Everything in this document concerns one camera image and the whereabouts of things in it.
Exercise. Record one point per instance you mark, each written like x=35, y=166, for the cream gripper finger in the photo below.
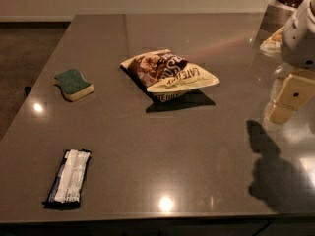
x=272, y=45
x=288, y=96

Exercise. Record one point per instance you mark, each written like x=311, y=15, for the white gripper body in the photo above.
x=297, y=41

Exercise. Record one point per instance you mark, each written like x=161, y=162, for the brown chip bag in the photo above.
x=166, y=75

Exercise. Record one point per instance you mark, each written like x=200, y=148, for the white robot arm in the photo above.
x=306, y=7

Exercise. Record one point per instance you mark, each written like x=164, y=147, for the jar of brown snacks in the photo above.
x=277, y=13

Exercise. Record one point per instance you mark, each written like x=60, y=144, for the green yellow sponge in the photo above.
x=73, y=85

